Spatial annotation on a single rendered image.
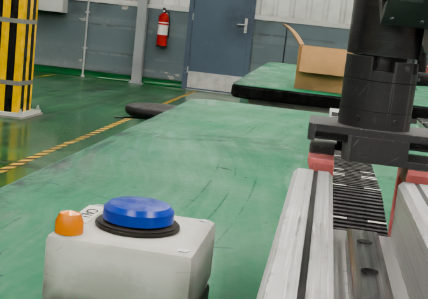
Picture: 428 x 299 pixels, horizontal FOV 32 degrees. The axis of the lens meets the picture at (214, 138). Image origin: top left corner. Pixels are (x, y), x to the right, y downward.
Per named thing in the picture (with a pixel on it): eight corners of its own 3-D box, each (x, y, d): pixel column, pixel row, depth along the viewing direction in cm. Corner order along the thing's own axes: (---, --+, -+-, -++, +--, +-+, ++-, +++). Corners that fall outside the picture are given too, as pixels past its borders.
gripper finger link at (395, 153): (421, 266, 58) (439, 146, 57) (328, 252, 59) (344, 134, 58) (411, 243, 65) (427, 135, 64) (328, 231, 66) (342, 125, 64)
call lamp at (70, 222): (60, 226, 41) (62, 204, 41) (86, 230, 41) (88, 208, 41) (49, 233, 40) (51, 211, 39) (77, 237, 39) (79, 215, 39)
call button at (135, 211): (112, 223, 45) (115, 190, 45) (178, 233, 44) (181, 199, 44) (92, 240, 41) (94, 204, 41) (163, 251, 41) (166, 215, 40)
